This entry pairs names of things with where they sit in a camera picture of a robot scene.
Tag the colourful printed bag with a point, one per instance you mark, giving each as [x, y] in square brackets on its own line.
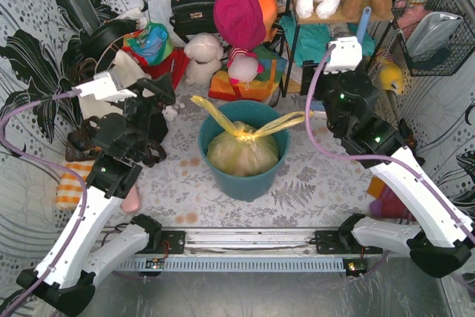
[150, 46]

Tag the purple orange sock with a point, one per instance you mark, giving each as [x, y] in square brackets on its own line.
[386, 204]

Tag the teal trash bin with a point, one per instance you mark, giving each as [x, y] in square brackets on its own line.
[257, 115]

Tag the pink plush limb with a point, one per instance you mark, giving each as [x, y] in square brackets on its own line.
[132, 202]

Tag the rainbow striped bag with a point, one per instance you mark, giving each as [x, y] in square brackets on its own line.
[260, 89]

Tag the red cloth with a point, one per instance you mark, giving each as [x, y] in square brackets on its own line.
[175, 64]

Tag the grey patterned shoe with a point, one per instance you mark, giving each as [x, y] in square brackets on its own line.
[339, 30]

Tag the white pink plush toy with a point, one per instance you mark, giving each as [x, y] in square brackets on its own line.
[243, 66]

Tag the silver foil pouch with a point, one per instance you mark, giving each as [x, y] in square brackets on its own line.
[432, 32]

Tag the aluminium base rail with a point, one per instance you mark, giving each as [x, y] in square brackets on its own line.
[245, 242]

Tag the black wire basket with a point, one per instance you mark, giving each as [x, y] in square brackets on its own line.
[450, 57]

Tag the teal folded towel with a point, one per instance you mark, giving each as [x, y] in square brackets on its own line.
[312, 40]

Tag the yellow trash bag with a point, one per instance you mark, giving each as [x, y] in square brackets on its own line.
[242, 150]

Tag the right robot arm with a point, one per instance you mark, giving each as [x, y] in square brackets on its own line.
[441, 240]

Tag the blue floor mop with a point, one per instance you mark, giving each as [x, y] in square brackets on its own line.
[363, 23]

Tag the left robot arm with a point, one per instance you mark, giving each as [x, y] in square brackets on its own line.
[69, 274]

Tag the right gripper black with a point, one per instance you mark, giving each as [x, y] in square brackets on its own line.
[312, 82]

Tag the black leather handbag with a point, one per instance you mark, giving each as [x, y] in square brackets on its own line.
[192, 17]

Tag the cream canvas tote bag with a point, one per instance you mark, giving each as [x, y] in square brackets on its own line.
[129, 70]

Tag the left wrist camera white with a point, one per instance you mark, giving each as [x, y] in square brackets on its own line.
[106, 86]

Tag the magenta cloth bag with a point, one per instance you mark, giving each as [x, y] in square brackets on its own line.
[240, 22]

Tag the orange plush toy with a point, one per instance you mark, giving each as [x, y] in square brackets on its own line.
[269, 10]

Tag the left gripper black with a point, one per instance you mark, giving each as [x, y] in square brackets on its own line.
[156, 90]

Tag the orange checkered cloth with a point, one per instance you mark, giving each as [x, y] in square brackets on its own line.
[69, 191]

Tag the cream plush lamb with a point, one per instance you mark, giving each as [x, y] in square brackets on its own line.
[205, 53]

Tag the yellow plush duck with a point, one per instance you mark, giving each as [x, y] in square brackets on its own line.
[390, 74]

